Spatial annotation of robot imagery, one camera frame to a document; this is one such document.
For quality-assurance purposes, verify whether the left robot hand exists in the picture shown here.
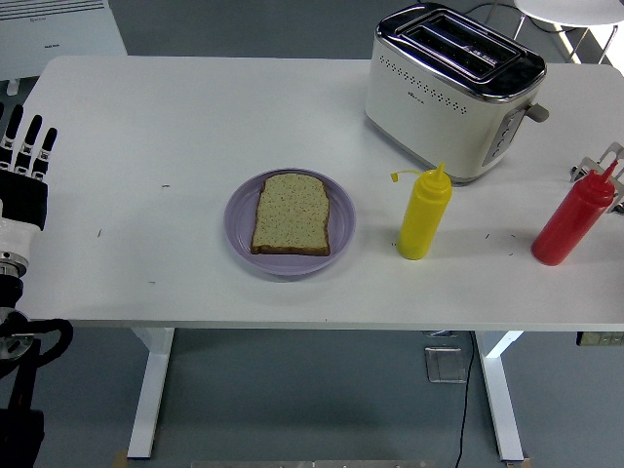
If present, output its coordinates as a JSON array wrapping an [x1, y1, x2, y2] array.
[[0, 100, 59, 259]]

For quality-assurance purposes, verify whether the red squeeze bottle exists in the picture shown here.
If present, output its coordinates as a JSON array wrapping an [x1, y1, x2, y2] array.
[[529, 159, 620, 267]]

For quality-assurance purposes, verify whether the bread slice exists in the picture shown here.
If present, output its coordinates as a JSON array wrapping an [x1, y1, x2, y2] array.
[[250, 173, 332, 257]]

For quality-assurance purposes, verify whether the white heater appliance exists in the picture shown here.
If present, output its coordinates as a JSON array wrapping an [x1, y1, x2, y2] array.
[[0, 0, 129, 97]]

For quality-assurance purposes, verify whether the white table leg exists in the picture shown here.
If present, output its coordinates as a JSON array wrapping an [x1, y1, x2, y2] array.
[[475, 330, 527, 463], [125, 327, 176, 460]]

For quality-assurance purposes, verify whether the purple round plate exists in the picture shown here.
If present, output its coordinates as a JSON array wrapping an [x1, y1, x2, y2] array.
[[222, 168, 358, 278]]

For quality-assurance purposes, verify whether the yellow squeeze bottle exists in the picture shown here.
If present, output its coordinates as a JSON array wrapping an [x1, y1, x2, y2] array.
[[388, 161, 454, 261]]

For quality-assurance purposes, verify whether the cream two-slot toaster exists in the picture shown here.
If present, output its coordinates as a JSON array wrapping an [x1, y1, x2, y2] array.
[[363, 2, 551, 186]]

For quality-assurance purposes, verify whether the metal toast rack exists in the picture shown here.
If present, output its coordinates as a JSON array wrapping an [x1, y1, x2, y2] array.
[[568, 141, 624, 215]]

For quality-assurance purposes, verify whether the white round background table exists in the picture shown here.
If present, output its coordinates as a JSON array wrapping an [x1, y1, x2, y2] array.
[[511, 0, 624, 65]]

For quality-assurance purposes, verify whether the black floor cable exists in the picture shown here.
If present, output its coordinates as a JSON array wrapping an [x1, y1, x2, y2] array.
[[452, 331, 478, 468]]

